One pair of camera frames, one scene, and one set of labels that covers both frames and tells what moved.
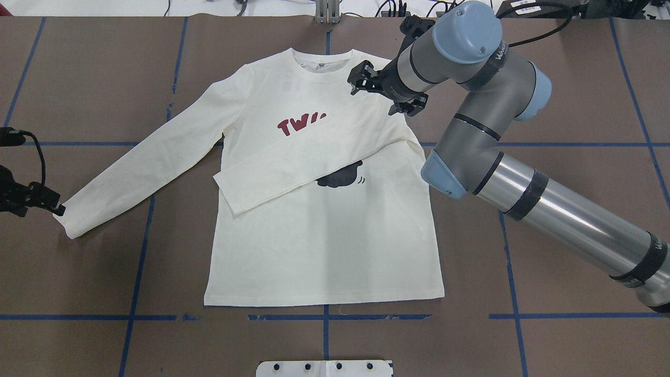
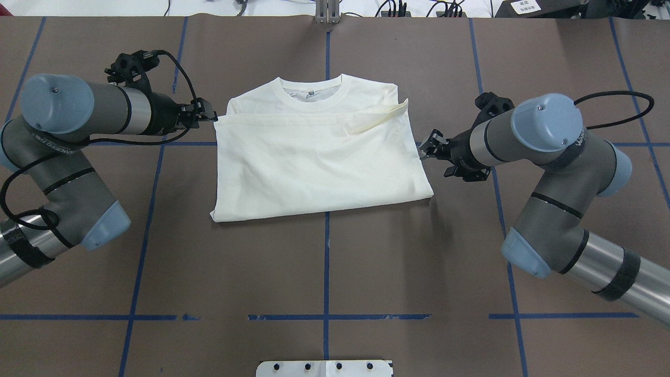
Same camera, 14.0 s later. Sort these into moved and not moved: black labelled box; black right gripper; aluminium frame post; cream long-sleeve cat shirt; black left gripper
Moved: black left gripper; black right gripper; cream long-sleeve cat shirt
Not moved: black labelled box; aluminium frame post
